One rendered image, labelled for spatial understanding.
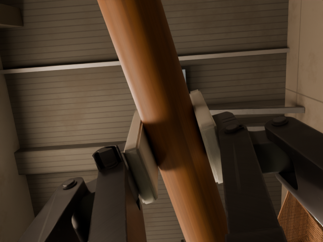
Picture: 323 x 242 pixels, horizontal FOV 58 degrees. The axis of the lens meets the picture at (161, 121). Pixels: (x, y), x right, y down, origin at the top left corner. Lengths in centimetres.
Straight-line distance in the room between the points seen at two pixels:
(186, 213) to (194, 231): 1
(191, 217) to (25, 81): 380
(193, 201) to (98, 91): 352
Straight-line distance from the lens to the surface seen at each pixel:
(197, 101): 17
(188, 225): 19
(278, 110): 340
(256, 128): 342
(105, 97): 367
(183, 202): 17
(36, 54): 384
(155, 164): 17
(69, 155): 381
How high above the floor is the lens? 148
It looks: 1 degrees up
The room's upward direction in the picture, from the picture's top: 94 degrees counter-clockwise
